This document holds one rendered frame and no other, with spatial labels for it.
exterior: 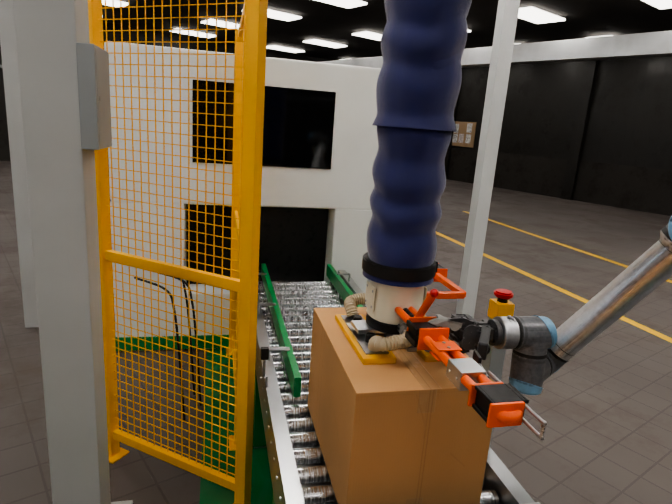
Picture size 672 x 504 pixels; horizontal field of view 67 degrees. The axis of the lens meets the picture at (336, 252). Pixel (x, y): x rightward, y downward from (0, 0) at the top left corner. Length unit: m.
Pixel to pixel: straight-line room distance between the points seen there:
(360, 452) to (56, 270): 1.09
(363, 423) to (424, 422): 0.17
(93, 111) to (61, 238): 0.41
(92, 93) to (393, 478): 1.38
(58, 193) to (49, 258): 0.21
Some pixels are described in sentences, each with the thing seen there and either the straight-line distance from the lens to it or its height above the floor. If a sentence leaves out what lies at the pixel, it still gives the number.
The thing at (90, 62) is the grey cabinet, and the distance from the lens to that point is 1.70.
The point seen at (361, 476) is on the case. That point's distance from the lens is 1.46.
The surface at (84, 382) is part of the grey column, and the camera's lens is 1.96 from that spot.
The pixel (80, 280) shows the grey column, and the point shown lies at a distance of 1.82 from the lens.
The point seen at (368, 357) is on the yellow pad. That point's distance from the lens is 1.45.
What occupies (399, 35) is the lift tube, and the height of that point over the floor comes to 1.83.
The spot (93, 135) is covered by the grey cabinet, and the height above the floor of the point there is 1.51.
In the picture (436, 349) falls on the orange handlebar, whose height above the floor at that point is 1.08.
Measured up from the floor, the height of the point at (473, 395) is 1.08.
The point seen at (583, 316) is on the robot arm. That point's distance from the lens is 1.58.
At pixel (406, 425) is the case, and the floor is 0.85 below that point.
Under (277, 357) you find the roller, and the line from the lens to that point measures 2.38.
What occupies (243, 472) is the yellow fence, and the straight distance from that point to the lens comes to 2.24.
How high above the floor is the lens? 1.59
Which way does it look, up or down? 14 degrees down
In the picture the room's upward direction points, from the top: 4 degrees clockwise
